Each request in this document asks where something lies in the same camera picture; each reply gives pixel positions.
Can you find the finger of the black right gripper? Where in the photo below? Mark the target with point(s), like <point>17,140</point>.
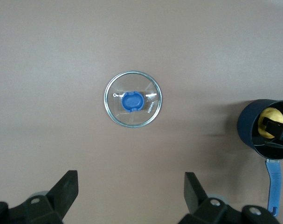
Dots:
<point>277,130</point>

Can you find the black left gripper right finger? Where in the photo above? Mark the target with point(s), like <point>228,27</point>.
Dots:
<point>198,207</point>

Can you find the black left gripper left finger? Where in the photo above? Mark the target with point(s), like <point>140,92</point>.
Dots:
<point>59,200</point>

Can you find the yellow peeled potato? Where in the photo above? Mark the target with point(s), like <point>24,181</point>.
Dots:
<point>271,115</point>

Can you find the brown table cover sheet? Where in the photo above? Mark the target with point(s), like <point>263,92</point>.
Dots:
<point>85,46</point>

